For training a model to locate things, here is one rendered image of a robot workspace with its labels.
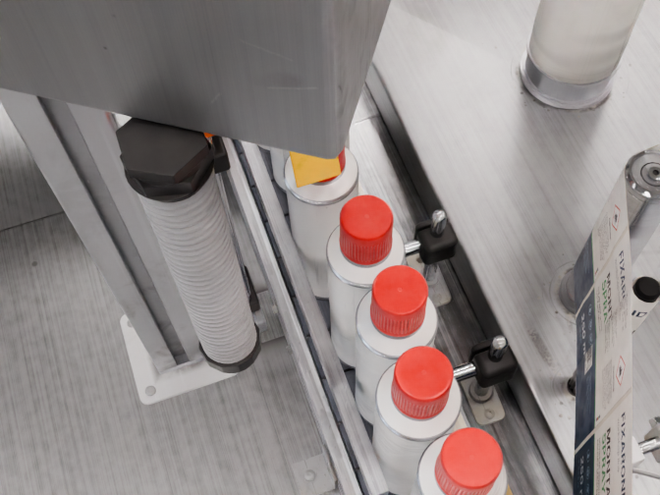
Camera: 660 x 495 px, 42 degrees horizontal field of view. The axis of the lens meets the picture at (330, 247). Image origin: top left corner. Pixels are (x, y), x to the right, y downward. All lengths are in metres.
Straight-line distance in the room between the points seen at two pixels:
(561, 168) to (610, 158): 0.05
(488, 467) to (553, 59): 0.43
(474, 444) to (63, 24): 0.30
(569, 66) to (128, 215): 0.43
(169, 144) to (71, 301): 0.51
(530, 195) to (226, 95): 0.53
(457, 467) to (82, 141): 0.26
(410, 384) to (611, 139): 0.42
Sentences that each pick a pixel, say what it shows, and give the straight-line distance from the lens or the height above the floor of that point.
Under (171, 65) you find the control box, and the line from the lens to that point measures 0.29.
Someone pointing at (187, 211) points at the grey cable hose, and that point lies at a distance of 0.33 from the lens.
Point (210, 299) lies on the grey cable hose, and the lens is 0.41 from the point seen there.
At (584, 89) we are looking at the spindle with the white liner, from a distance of 0.83.
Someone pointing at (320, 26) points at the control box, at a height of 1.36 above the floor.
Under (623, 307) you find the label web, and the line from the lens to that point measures 0.57.
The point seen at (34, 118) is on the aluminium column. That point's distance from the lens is 0.45.
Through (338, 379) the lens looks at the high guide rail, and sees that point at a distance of 0.61.
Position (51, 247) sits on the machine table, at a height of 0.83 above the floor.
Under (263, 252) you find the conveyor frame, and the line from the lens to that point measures 0.75.
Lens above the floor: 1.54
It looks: 62 degrees down
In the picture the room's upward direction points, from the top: 3 degrees counter-clockwise
